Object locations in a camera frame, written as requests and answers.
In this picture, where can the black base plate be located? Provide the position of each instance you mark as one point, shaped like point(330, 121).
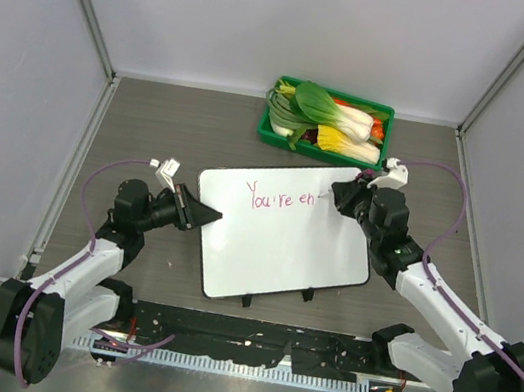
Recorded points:
point(252, 342)

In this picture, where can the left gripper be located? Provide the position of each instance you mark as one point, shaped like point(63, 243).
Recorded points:
point(189, 212)

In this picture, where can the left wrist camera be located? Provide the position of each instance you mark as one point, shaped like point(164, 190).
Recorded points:
point(166, 171)

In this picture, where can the white whiteboard black frame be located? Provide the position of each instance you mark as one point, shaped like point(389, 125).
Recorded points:
point(279, 232)

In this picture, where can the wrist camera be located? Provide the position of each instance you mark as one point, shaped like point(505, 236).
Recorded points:
point(394, 176)
point(166, 171)

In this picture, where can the white marker with pink cap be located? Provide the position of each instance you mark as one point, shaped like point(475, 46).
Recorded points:
point(363, 176)

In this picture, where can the yellow bok choy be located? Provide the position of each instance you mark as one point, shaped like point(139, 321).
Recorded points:
point(333, 140)

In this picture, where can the green bok choy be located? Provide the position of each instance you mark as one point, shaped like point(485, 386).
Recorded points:
point(319, 106)

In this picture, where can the white slotted cable duct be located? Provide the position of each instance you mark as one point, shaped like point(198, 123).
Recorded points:
point(280, 375)

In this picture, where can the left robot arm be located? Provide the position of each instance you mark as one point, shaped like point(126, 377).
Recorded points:
point(41, 316)

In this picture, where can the green plastic tray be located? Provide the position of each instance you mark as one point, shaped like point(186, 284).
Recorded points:
point(311, 120)

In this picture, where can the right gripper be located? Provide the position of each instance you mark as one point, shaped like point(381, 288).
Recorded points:
point(347, 194)

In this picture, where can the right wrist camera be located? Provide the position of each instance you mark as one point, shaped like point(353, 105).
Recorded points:
point(394, 176)

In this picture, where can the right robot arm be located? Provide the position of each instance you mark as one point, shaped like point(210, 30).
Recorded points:
point(476, 359)

